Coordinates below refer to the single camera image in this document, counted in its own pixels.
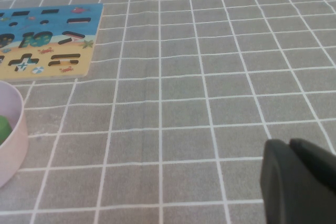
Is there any white bowl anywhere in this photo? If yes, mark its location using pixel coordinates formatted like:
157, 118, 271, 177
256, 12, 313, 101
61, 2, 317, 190
0, 80, 29, 189

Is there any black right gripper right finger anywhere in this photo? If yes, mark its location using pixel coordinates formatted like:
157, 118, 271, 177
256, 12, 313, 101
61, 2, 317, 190
289, 138, 336, 193

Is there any grey white-grid tablecloth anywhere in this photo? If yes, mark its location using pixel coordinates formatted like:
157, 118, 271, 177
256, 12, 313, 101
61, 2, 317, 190
0, 0, 336, 224

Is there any wooden number puzzle board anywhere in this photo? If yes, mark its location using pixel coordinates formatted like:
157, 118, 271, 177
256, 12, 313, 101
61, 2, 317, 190
0, 3, 104, 82

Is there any green number piece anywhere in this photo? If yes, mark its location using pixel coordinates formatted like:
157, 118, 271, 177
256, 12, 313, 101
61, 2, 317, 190
0, 115, 13, 146

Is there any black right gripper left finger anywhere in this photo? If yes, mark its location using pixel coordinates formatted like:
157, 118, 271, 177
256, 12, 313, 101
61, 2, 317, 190
259, 138, 336, 224

